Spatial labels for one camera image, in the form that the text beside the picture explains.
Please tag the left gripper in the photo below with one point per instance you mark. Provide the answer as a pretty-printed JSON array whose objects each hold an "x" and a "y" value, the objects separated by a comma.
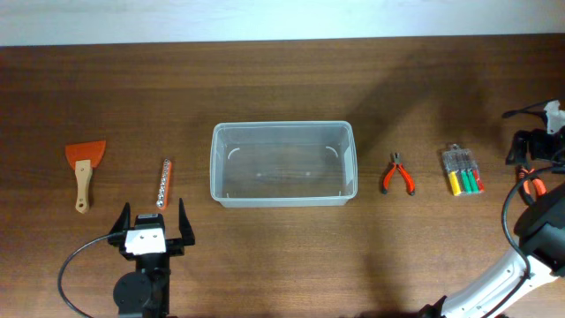
[{"x": 177, "y": 246}]

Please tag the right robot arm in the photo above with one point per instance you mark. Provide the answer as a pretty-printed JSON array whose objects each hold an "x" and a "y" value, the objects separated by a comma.
[{"x": 532, "y": 221}]

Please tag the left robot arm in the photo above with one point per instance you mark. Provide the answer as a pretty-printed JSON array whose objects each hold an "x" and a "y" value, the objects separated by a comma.
[{"x": 145, "y": 292}]

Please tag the orange-black long nose pliers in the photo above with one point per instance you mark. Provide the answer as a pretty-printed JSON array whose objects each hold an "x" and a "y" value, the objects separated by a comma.
[{"x": 532, "y": 188}]

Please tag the precision screwdriver set case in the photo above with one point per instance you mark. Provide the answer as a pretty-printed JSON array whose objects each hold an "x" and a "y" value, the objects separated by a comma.
[{"x": 462, "y": 171}]

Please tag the clear plastic container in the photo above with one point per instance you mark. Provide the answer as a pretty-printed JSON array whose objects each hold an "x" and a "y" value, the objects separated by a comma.
[{"x": 283, "y": 164}]

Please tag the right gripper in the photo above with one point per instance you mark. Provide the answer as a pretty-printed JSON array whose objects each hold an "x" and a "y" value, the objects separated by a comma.
[{"x": 519, "y": 146}]

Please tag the orange socket bit rail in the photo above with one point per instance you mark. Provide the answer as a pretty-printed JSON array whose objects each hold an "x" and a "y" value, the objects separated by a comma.
[{"x": 164, "y": 185}]

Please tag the orange scraper wooden handle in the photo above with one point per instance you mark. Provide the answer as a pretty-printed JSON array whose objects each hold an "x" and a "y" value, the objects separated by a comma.
[{"x": 83, "y": 158}]

